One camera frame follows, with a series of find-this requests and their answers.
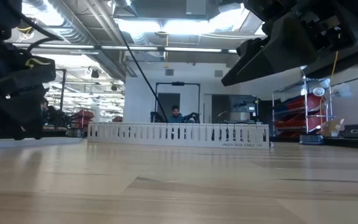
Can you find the red storage bin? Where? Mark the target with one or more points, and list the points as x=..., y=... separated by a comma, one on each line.
x=84, y=115
x=300, y=104
x=297, y=123

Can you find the grey machine with display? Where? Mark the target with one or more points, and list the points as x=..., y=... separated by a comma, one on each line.
x=242, y=107

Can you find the black camera gantry frame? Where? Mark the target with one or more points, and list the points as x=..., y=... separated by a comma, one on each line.
x=177, y=84
x=64, y=90

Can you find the silver ceiling duct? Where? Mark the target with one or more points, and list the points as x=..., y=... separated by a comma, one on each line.
x=73, y=31

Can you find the black ceiling spotlight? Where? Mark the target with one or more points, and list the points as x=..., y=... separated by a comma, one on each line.
x=95, y=74
x=114, y=87

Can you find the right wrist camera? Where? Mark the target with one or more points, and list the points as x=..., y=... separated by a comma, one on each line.
x=269, y=7

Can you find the cardboard box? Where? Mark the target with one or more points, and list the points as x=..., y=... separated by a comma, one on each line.
x=332, y=127

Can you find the long ceiling light bar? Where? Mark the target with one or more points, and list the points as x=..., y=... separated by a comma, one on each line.
x=191, y=49

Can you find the metal shelf rack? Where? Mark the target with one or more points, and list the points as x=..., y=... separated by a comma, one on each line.
x=305, y=102

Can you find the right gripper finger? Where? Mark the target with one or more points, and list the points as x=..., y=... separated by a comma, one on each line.
x=278, y=49
x=250, y=46

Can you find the person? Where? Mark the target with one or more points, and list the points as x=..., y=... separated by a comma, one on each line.
x=176, y=119
x=44, y=104

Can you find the square wall vent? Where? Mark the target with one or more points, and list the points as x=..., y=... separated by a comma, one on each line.
x=218, y=73
x=169, y=72

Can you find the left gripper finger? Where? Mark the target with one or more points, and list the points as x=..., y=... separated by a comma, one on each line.
x=23, y=115

